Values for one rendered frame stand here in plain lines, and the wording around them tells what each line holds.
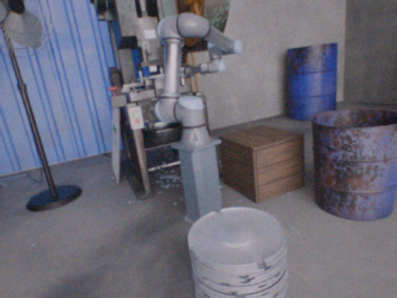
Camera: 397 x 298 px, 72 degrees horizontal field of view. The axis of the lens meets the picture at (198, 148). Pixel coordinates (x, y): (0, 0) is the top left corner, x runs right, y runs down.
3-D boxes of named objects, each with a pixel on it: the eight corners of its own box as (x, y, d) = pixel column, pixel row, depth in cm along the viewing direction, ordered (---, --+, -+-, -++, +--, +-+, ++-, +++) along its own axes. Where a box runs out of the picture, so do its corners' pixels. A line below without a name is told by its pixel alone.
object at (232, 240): (254, 202, 100) (254, 199, 100) (308, 247, 74) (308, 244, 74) (177, 223, 93) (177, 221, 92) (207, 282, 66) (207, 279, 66)
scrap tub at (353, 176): (417, 206, 141) (429, 114, 128) (360, 233, 127) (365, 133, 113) (346, 180, 179) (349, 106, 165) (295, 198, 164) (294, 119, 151)
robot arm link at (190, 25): (197, 4, 127) (243, 39, 167) (178, 9, 133) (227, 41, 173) (195, 29, 127) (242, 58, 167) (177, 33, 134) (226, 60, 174)
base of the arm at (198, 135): (216, 140, 141) (214, 121, 138) (194, 148, 132) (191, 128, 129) (197, 136, 152) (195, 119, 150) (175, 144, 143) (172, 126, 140)
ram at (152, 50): (166, 59, 192) (159, 12, 183) (145, 61, 187) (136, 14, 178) (159, 60, 207) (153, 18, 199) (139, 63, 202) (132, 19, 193)
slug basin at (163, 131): (191, 137, 208) (190, 125, 205) (147, 147, 196) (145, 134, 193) (177, 130, 238) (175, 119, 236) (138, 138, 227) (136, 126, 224)
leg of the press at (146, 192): (154, 196, 191) (129, 60, 165) (138, 201, 187) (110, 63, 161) (131, 161, 273) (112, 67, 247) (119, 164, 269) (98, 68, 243)
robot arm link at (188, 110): (196, 126, 131) (192, 98, 127) (174, 126, 139) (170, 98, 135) (209, 120, 141) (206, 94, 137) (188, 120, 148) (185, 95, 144)
